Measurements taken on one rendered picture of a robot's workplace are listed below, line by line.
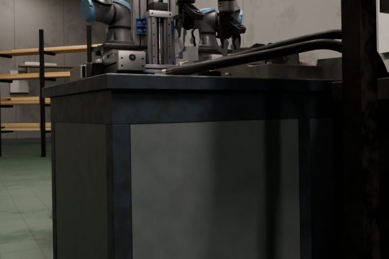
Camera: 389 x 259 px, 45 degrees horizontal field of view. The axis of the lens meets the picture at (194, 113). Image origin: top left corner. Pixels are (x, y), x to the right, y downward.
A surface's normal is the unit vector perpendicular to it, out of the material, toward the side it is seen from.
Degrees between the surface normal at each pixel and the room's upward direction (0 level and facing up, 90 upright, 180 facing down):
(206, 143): 90
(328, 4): 90
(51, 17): 90
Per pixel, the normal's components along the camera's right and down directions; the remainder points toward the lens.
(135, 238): 0.51, 0.00
